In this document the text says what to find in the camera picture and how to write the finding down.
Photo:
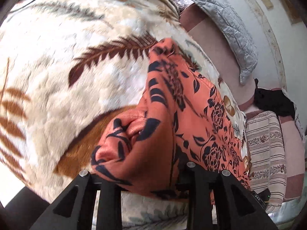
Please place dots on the black garment at headboard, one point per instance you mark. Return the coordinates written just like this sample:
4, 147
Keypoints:
273, 100

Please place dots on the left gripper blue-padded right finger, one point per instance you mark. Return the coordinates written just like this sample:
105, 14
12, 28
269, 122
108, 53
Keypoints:
219, 201

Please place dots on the black device with display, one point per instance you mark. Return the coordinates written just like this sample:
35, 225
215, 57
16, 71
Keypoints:
262, 198

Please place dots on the striped floral pillow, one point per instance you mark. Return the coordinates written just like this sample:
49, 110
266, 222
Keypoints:
267, 151

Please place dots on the grey quilted pillow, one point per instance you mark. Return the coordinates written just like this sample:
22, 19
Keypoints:
235, 32

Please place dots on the orange floral print garment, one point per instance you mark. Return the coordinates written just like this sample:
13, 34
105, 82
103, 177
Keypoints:
181, 117

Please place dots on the pink bed sheet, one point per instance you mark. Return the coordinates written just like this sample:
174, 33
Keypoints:
205, 32

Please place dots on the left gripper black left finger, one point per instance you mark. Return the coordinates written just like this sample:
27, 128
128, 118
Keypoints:
74, 207

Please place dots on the cream leaf-pattern fleece blanket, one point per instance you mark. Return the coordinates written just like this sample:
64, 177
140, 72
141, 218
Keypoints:
68, 67

